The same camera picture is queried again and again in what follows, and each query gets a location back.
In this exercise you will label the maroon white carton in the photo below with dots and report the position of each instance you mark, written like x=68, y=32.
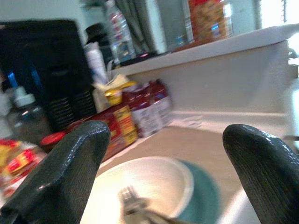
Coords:
x=142, y=112
x=161, y=105

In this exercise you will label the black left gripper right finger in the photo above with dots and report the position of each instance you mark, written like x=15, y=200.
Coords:
x=268, y=177

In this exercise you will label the jar with red lid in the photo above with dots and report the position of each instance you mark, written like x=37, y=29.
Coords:
x=52, y=140

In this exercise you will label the white raised bar counter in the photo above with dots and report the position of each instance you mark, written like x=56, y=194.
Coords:
x=210, y=77

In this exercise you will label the teal round plate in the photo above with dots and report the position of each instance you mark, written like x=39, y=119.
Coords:
x=203, y=193

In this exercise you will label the yellow crumpled packet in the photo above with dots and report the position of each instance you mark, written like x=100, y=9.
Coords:
x=114, y=92

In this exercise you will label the clear jar with white cap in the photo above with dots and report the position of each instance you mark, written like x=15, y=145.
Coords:
x=28, y=116

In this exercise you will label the black kitchen appliance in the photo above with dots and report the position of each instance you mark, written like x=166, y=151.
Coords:
x=46, y=70

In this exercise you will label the white ceramic bowl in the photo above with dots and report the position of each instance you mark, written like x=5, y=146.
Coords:
x=144, y=177

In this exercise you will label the metal fork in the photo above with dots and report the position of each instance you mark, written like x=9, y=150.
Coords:
x=133, y=203

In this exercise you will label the flat red yellow box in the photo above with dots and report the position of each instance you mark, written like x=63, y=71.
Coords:
x=123, y=126

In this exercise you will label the orange cereal box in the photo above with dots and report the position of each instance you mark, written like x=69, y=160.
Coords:
x=208, y=18

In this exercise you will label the clear plastic water bottle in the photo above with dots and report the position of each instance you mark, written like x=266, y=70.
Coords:
x=120, y=32

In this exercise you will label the white rolled paper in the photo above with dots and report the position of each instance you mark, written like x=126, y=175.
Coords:
x=95, y=63

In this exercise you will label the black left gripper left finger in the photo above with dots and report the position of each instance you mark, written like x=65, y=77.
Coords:
x=60, y=177

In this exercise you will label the red yellow snack packet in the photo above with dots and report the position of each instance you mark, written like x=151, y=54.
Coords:
x=18, y=163

